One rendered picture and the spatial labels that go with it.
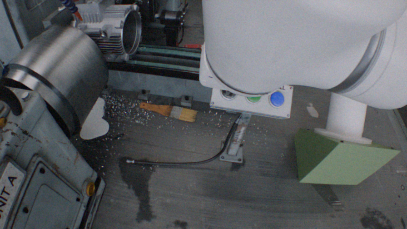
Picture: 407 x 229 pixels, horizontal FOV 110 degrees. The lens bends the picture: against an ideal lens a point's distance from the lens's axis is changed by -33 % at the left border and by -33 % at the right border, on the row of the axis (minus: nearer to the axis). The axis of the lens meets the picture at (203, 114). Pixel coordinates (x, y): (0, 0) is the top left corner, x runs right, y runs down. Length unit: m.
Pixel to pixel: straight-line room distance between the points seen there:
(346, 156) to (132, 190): 0.57
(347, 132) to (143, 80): 0.67
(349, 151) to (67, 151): 0.63
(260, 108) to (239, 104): 0.04
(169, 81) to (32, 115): 0.49
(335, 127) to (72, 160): 0.66
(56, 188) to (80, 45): 0.31
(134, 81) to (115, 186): 0.38
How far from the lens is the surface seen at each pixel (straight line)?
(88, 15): 0.73
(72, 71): 0.47
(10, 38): 0.86
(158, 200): 0.58
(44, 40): 0.52
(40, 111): 0.37
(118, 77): 0.80
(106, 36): 0.67
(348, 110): 0.62
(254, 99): 0.42
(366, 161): 0.65
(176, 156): 0.63
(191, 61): 0.78
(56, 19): 0.72
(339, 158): 0.58
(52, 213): 0.44
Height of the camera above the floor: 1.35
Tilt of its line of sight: 50 degrees down
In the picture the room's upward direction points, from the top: 6 degrees clockwise
